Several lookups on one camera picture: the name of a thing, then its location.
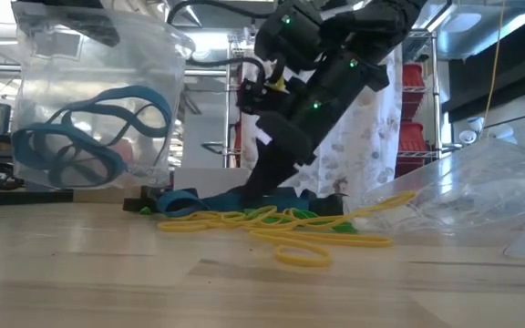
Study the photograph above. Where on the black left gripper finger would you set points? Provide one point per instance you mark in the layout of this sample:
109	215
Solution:
89	27

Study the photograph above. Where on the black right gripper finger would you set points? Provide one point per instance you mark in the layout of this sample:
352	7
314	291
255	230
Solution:
271	177

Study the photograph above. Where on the clear plastic zip bag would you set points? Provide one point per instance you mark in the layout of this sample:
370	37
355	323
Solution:
107	64
472	191

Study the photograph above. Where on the dark blue rubber band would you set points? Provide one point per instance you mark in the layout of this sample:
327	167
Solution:
153	98

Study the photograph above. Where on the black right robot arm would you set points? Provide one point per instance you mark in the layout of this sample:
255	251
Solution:
372	27

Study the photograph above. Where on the thin green rubber band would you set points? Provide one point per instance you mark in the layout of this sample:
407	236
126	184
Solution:
317	223

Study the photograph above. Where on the red plastic bin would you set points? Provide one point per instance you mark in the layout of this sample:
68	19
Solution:
410	146
412	86

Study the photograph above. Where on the black cylinder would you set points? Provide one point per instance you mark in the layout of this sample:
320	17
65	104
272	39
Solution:
0	119

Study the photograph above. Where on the white flower-shaped lamp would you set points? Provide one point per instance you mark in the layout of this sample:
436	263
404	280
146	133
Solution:
476	125

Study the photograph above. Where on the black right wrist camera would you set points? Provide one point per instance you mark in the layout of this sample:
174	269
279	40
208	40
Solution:
260	95

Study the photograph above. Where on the black aluminium table frame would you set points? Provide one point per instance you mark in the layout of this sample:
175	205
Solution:
16	197

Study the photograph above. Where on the silver ceiling duct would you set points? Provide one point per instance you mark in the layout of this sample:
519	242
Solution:
472	27

